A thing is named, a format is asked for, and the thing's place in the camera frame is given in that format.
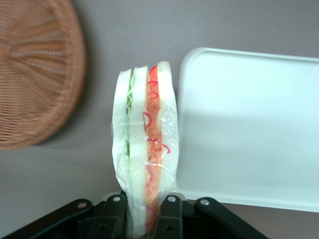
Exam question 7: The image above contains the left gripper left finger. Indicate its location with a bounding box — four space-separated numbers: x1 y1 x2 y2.
0 194 129 239

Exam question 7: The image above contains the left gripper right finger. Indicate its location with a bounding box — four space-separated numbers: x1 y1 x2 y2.
156 194 271 239

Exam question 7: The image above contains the triangle sandwich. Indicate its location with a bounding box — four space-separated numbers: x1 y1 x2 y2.
110 61 179 237

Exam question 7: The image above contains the large brown wicker basket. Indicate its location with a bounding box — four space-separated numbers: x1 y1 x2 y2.
0 0 87 150

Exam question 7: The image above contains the beige plastic tray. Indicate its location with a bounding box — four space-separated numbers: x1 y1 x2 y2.
178 47 319 214

